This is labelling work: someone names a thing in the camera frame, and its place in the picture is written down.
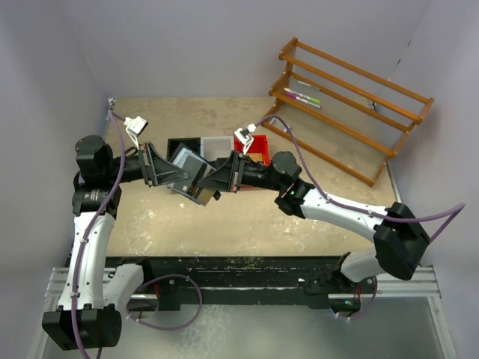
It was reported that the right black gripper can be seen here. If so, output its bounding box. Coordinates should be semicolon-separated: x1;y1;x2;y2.
198;149;285;192

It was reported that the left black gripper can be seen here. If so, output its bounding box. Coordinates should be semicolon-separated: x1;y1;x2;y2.
104;141;189;186

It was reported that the black card holder wallet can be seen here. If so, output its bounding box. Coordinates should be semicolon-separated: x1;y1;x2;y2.
167;147;221;206

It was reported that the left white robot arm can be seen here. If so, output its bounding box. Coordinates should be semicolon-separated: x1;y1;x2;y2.
42;135;189;351

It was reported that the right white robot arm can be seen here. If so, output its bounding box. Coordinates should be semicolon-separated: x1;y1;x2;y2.
198;151;430;292

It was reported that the white plastic bin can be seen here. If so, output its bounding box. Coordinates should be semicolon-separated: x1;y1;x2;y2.
200;136;234;162

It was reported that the black plastic bin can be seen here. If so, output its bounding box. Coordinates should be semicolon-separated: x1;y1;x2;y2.
166;138;201;161

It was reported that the red plastic bin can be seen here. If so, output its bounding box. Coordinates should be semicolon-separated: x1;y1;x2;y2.
234;134;271;191

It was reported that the pink marker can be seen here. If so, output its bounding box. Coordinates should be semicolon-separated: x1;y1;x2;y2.
286;93;322;109

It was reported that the green capped marker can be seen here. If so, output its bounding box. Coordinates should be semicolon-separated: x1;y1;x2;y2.
284;87;321;105

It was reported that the grey marker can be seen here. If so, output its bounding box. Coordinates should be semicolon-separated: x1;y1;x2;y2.
293;78;322;91

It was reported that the wooden tiered rack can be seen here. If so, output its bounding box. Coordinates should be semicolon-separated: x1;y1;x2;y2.
267;37;434;187

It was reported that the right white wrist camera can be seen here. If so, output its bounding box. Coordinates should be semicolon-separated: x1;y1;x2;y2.
234;123;257;156

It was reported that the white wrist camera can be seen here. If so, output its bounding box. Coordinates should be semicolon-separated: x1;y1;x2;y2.
234;123;257;156
123;116;148;150

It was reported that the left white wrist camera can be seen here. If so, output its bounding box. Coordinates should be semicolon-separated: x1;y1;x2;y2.
123;116;148;150

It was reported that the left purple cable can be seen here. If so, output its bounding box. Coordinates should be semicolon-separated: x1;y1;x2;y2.
70;110;203;359

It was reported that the purple cable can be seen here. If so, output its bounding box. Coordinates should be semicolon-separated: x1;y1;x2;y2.
254;114;466;322
70;110;203;359

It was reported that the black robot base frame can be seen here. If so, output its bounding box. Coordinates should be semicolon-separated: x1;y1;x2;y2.
105;256;379;311

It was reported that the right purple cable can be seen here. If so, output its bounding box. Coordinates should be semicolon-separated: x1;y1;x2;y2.
254;114;466;322

